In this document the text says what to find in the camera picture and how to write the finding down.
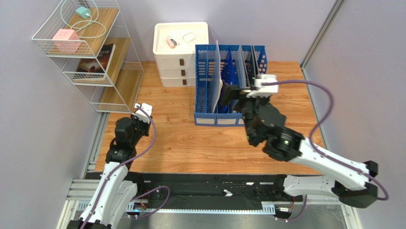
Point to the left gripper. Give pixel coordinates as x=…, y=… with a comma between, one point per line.
x=145, y=124

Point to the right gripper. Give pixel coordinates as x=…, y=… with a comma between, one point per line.
x=238, y=96

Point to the white mesh zipper pouch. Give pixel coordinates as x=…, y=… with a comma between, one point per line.
x=216, y=82

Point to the blue folder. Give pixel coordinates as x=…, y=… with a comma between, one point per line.
x=228, y=76

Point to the blue file organizer rack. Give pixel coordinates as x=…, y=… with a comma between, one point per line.
x=204, y=68

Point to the clear plastic bag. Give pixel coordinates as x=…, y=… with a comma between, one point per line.
x=189, y=37

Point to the white three drawer organizer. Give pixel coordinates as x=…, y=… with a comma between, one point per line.
x=176, y=67

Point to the pink correction tape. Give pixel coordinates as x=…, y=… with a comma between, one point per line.
x=172, y=43

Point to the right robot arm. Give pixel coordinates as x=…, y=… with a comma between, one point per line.
x=341, y=178

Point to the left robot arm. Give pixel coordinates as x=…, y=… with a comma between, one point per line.
x=114, y=192

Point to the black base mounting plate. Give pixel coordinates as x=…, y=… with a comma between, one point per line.
x=209, y=191

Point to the dark cover book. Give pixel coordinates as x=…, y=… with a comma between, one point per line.
x=95, y=69

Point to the pink cube power socket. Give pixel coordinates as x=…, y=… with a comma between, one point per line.
x=66, y=40

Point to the mint green charger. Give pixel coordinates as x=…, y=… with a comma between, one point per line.
x=83, y=12

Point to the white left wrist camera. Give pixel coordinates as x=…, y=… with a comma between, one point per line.
x=143, y=112

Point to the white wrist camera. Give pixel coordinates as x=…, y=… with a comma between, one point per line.
x=143, y=112
x=261, y=88

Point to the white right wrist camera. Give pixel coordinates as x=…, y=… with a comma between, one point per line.
x=261, y=88

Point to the aluminium frame rail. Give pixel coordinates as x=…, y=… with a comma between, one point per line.
x=324, y=213

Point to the white wire shelf rack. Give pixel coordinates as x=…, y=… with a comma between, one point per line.
x=90, y=44

